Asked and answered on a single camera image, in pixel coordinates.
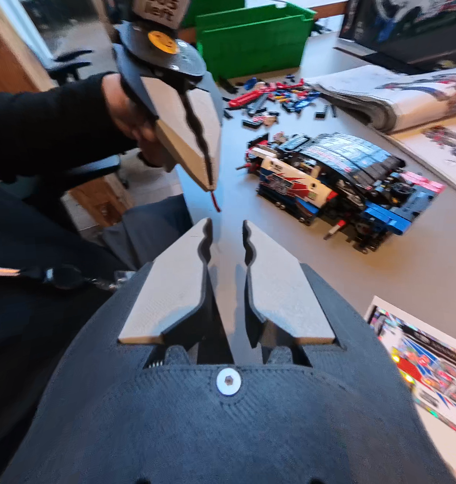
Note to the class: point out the green plastic crate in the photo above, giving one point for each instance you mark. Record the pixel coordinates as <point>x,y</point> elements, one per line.
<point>250,41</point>

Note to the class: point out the toy brick race car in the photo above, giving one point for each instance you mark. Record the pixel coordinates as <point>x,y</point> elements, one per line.
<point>345,170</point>

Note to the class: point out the black office chair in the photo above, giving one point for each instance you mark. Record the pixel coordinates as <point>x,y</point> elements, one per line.
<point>69,64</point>

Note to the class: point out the grey desk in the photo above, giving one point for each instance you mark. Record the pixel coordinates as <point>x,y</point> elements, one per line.
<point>364,272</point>

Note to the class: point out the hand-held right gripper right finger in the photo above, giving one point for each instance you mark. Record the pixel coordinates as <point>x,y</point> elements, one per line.
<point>288,298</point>

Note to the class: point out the open instruction booklet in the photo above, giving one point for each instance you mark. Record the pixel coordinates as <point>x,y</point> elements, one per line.
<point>402,98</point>

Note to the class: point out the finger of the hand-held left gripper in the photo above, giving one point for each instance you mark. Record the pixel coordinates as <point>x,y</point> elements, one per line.
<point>175,124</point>
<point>211,124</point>

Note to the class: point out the person's left hand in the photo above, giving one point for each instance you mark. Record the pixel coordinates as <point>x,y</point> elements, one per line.
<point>126,113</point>

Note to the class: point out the pile of loose toy bricks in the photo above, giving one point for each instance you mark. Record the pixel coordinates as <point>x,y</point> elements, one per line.
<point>273,96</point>

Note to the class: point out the small red sticker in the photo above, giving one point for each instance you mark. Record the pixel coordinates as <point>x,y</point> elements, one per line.
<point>215,200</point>

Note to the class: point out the black toy set box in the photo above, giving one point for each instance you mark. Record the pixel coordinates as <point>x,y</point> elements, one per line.
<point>402,30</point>

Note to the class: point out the person's dark clothing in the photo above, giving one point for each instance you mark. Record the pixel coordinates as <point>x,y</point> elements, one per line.
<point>24,340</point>

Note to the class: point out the person's left forearm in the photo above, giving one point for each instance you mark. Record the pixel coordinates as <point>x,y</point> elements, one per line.
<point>43,124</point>

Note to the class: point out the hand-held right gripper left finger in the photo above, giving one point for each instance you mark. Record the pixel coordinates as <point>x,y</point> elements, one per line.
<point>167,295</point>

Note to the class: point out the holographic sticker sheet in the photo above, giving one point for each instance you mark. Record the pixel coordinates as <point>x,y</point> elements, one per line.
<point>432,363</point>

